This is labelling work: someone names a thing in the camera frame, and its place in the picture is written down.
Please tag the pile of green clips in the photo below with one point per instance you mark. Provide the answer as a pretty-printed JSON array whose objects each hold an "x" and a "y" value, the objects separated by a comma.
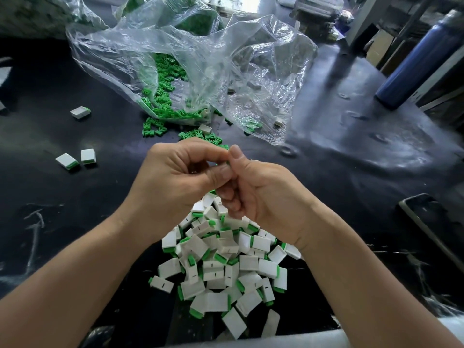
[{"x": 168, "y": 90}]

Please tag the pile of assembled white-green pieces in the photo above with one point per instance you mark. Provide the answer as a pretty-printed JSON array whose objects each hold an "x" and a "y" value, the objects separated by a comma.
[{"x": 228, "y": 261}]

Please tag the large bag of assembled pieces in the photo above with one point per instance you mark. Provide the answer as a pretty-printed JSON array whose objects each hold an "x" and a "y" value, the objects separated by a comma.
[{"x": 43, "y": 12}]

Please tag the black smartphone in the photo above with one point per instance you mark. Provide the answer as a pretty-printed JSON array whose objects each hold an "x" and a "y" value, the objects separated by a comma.
[{"x": 433, "y": 232}]

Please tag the clear plastic bag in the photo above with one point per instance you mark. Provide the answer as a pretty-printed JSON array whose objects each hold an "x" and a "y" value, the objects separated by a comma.
[{"x": 277, "y": 53}]

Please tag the plastic bag full of green pieces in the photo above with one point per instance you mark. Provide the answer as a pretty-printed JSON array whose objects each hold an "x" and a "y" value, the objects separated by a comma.
[{"x": 190, "y": 12}]

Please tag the white metal frame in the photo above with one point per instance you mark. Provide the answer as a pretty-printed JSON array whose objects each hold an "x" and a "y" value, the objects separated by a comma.
[{"x": 364, "y": 14}]

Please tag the blue cylinder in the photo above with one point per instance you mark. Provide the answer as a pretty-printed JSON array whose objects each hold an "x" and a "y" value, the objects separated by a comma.
[{"x": 420, "y": 61}]

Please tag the white paper sheet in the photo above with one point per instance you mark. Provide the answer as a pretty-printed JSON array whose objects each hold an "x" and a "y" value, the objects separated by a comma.
[{"x": 4, "y": 74}]

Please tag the person's right hand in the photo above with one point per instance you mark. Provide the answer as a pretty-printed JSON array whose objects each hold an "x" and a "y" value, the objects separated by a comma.
[{"x": 272, "y": 195}]

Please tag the grey machine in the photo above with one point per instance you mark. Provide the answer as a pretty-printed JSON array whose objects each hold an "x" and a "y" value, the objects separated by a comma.
[{"x": 319, "y": 7}]

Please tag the person's left hand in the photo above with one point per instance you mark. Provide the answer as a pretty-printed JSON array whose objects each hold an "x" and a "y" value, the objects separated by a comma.
[{"x": 174, "y": 188}]

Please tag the person's left forearm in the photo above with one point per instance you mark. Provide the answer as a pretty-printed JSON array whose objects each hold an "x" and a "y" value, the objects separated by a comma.
[{"x": 69, "y": 292}]

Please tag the person's right forearm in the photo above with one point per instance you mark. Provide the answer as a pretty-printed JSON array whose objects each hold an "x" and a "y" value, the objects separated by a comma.
[{"x": 388, "y": 290}]

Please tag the brown cardboard box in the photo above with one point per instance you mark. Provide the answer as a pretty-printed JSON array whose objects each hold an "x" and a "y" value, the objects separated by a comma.
[{"x": 381, "y": 47}]

